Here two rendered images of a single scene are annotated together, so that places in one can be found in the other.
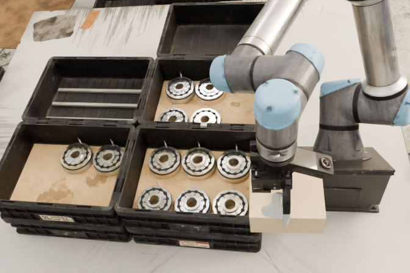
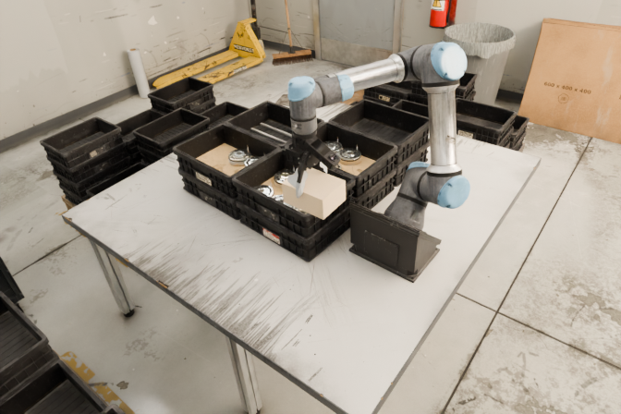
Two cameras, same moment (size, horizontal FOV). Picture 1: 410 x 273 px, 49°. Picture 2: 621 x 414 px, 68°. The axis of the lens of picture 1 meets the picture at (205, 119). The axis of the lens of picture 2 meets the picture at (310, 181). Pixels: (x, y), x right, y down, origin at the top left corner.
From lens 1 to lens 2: 90 cm
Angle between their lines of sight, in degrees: 26
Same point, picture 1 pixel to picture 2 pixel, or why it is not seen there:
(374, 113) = (428, 188)
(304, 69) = (332, 82)
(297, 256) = (332, 277)
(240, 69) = not seen: hidden behind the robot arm
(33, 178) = (209, 157)
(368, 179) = (402, 236)
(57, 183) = (218, 165)
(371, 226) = (400, 288)
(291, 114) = (301, 91)
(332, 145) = (395, 206)
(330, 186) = (377, 234)
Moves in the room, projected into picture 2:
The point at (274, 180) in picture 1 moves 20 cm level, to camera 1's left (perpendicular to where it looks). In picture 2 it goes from (297, 152) to (239, 140)
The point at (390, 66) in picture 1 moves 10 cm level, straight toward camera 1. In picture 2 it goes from (443, 150) to (420, 159)
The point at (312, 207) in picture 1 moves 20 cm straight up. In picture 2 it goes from (320, 192) to (317, 134)
